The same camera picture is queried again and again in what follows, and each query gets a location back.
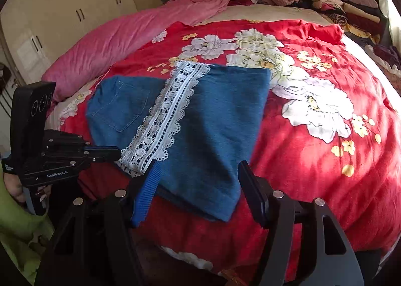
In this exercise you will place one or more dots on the person's left hand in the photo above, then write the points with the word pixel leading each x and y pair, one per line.
pixel 14 189

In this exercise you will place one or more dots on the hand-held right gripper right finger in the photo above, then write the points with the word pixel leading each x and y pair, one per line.
pixel 253 195

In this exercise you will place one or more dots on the stack of folded clothes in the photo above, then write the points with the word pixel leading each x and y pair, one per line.
pixel 354 13

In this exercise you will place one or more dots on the blue denim pants lace hem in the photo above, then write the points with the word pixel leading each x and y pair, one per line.
pixel 213 135

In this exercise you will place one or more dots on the pink quilt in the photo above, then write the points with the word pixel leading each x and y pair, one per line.
pixel 125 38

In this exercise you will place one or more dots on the white curtain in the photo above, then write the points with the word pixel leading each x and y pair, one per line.
pixel 391 7

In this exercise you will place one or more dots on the dark red cloth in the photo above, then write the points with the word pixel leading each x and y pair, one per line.
pixel 242 1

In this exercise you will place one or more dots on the dark metal frame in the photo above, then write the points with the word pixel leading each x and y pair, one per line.
pixel 4 98

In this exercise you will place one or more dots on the dark purple garment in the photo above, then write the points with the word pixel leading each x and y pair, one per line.
pixel 387 54

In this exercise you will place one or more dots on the dotted brown cloth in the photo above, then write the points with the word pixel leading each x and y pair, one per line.
pixel 233 278

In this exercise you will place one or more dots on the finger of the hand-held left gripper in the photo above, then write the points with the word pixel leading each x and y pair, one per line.
pixel 106 153

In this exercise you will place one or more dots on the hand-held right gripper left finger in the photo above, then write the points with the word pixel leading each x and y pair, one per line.
pixel 147 192

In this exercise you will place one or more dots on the red floral blanket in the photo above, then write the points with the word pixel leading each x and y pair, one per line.
pixel 313 163

